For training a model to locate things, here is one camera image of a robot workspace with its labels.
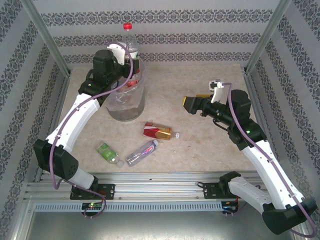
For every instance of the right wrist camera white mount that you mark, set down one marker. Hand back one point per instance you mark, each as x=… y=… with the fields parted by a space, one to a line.
x=216 y=93

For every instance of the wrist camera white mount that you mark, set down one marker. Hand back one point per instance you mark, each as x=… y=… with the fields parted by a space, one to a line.
x=120 y=52
x=216 y=93

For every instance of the grey bin with plastic liner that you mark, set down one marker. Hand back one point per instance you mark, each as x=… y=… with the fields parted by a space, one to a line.
x=122 y=102

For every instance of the red label red cap bottle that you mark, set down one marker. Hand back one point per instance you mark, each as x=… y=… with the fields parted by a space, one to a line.
x=130 y=42

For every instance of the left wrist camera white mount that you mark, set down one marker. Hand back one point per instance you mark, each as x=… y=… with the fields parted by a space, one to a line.
x=120 y=52

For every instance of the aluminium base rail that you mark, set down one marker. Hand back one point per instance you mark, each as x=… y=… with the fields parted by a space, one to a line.
x=160 y=190

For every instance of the green label bottle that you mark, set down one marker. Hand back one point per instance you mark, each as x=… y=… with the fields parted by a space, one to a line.
x=107 y=152

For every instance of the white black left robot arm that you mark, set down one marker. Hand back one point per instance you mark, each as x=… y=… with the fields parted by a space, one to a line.
x=75 y=117

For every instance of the aluminium side rail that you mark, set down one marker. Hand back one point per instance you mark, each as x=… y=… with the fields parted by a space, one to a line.
x=59 y=105
x=257 y=100

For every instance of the grey metal panel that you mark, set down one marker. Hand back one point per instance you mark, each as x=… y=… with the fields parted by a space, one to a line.
x=160 y=225

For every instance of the clear bottle purple label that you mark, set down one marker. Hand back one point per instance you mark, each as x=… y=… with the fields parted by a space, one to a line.
x=143 y=151

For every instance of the red gold label bottle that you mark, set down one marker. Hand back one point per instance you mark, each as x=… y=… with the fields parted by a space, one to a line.
x=157 y=131

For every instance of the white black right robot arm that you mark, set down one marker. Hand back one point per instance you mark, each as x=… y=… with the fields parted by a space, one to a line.
x=262 y=157

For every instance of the aluminium frame post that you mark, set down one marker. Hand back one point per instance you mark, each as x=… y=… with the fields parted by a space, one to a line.
x=45 y=35
x=268 y=35

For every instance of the small controller board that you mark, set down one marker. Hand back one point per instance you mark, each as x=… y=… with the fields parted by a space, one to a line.
x=228 y=207
x=91 y=205

